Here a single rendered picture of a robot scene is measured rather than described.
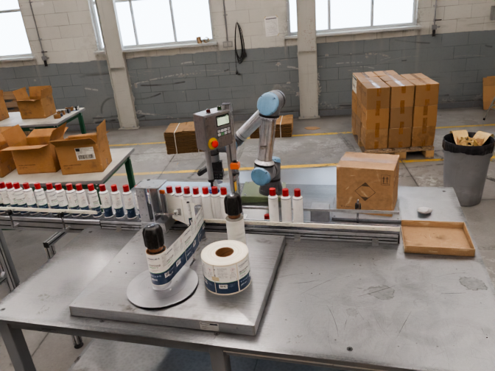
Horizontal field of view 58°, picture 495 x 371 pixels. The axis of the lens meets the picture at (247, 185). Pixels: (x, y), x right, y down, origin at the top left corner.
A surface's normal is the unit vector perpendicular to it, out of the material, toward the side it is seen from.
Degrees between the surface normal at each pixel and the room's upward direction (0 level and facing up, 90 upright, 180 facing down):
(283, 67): 90
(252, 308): 0
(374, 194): 90
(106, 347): 1
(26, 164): 90
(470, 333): 0
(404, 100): 91
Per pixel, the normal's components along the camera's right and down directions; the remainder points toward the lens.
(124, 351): -0.08, -0.91
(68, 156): 0.02, 0.40
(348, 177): -0.40, 0.39
